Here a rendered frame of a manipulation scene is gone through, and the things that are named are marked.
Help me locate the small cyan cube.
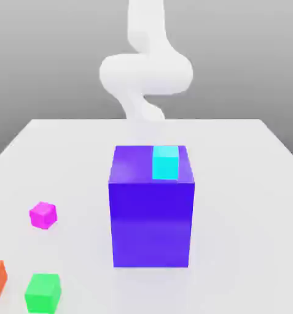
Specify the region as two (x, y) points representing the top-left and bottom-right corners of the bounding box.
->
(152, 145), (179, 182)

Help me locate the small magenta cube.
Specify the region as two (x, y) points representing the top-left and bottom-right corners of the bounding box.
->
(29, 201), (58, 231)

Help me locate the small green cube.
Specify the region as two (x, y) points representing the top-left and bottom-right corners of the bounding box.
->
(24, 273), (63, 314)

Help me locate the large purple box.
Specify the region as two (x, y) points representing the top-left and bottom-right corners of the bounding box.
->
(107, 145), (195, 269)

